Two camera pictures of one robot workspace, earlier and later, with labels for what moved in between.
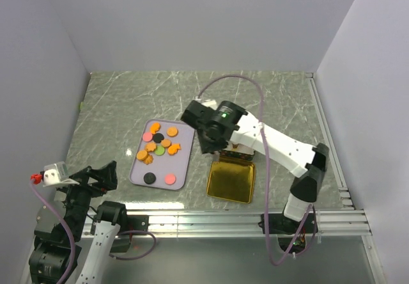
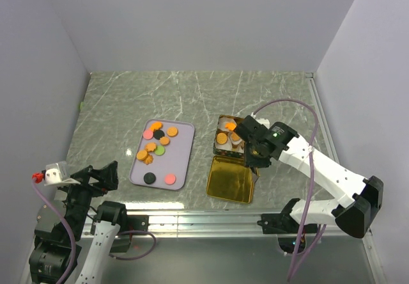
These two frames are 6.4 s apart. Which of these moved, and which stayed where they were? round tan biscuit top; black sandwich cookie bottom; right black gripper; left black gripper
Moved: right black gripper
Stayed: left black gripper; round tan biscuit top; black sandwich cookie bottom
